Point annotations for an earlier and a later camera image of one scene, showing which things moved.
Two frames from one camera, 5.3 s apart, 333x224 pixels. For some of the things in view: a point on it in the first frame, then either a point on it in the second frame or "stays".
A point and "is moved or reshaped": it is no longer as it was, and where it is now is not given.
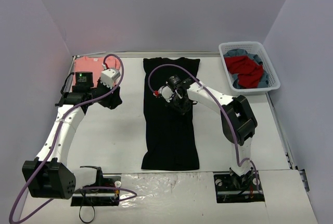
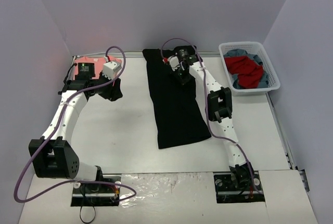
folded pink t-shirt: x=94 y=65 stays
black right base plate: x=231 y=188 stays
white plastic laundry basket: x=253 y=47 stays
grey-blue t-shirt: x=265 y=80 stays
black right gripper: x=182 y=104 -> x=183 y=75
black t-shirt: x=168 y=142 is moved or reshaped
